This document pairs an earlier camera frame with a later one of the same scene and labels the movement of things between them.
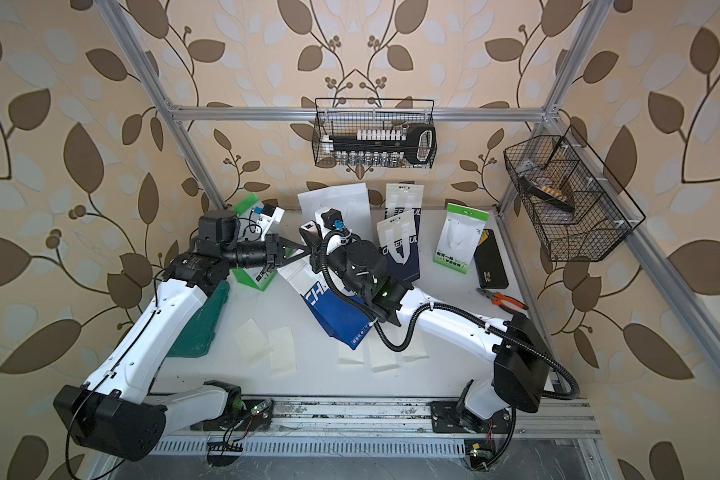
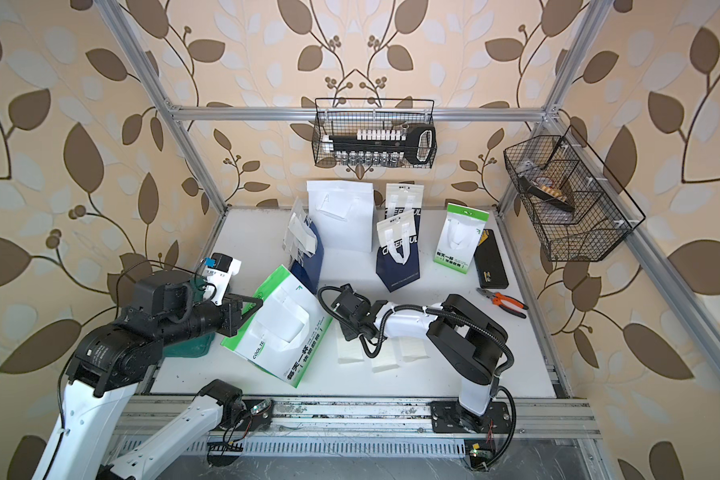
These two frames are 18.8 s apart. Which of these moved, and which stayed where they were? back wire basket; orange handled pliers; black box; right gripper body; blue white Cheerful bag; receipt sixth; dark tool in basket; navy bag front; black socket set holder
Moved: right gripper body; blue white Cheerful bag
Stayed: back wire basket; receipt sixth; black socket set holder; dark tool in basket; black box; orange handled pliers; navy bag front
